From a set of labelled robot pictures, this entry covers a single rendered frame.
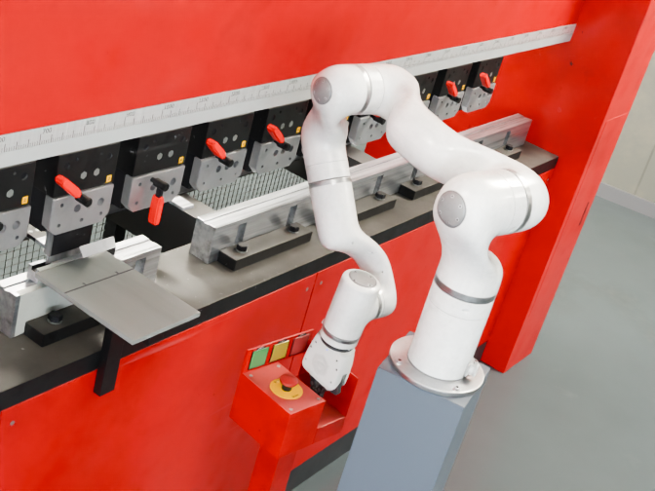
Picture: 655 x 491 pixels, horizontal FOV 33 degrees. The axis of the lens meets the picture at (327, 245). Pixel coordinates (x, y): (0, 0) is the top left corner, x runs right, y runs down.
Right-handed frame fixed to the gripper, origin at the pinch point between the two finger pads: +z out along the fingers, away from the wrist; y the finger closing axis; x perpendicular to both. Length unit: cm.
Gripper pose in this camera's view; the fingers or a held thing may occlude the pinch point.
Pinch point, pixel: (316, 394)
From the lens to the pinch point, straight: 242.4
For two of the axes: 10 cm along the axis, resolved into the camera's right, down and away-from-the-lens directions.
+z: -3.1, 8.2, 4.9
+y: 6.6, 5.5, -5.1
